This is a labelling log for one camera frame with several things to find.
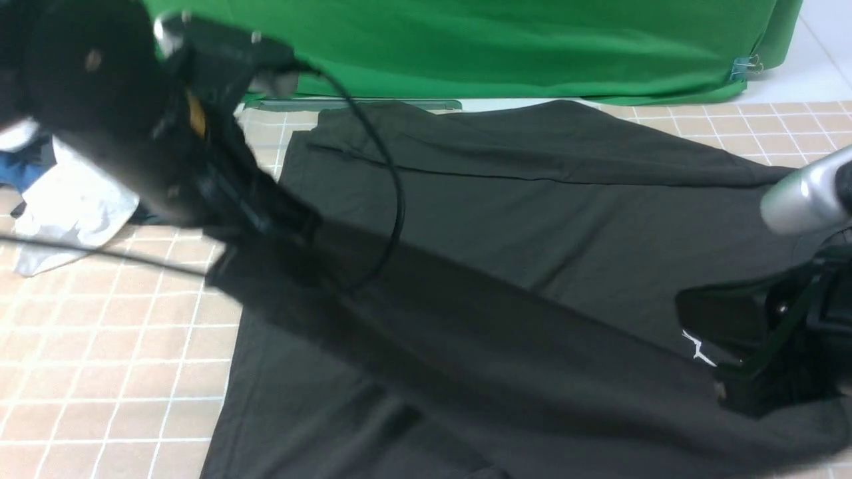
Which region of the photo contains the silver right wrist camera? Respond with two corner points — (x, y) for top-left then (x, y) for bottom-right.
(760, 146), (851, 236)

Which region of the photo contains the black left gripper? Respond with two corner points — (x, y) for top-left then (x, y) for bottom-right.
(157, 86), (321, 243)

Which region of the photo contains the beige checkered tablecloth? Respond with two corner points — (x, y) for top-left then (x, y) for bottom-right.
(1, 100), (850, 478)

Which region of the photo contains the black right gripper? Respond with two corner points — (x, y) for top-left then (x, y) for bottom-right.
(676, 246), (851, 416)

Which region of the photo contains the white crumpled garment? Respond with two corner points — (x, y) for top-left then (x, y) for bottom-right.
(2, 119), (140, 277)

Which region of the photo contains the green backdrop cloth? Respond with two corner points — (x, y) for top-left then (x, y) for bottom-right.
(146, 1), (801, 106)

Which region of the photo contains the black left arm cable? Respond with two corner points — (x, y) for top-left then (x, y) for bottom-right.
(0, 63), (407, 293)

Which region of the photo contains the dark gray long-sleeve shirt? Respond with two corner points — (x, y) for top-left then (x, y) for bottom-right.
(201, 101), (850, 478)

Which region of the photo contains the blue crumpled garment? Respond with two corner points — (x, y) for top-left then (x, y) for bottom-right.
(1, 152), (50, 194)

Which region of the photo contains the metal binder clip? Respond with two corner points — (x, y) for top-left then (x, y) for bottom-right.
(728, 54), (765, 82)

